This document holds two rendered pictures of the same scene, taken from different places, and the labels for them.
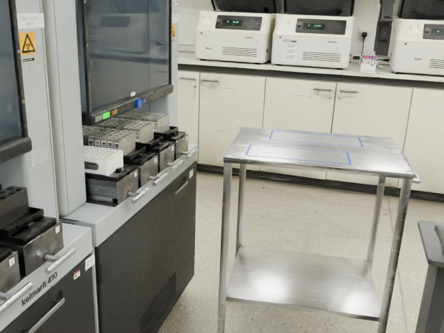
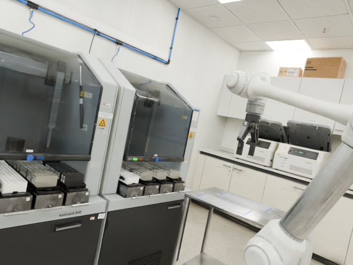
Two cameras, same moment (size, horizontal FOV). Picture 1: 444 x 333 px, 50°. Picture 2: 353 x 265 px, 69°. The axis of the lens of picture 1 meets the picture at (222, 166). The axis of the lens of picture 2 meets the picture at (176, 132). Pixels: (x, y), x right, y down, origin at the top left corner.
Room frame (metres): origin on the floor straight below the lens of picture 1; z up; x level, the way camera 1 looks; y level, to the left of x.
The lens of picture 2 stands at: (-0.12, -0.64, 1.30)
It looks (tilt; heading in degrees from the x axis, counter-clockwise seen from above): 3 degrees down; 26
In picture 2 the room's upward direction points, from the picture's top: 11 degrees clockwise
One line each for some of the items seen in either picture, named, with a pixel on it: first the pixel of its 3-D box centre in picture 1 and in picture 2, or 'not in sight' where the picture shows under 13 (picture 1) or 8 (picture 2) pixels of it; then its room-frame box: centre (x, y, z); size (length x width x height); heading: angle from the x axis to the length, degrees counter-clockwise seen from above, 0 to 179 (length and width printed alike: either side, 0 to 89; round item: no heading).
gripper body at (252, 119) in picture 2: not in sight; (251, 123); (1.23, -0.39, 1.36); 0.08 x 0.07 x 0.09; 165
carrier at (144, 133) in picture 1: (144, 133); (160, 175); (1.63, 0.28, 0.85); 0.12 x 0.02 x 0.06; 164
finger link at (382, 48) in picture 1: (383, 40); (240, 148); (1.17, -0.37, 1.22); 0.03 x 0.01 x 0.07; 75
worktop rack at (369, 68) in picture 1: (369, 66); not in sight; (3.44, -1.03, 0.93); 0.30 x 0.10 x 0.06; 159
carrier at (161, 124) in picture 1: (161, 124); (173, 174); (1.77, 0.24, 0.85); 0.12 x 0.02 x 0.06; 164
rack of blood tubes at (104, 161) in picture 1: (71, 158); (120, 174); (1.36, 0.45, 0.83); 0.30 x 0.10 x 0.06; 75
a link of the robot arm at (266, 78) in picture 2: not in sight; (258, 87); (1.22, -0.38, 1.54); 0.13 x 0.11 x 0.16; 159
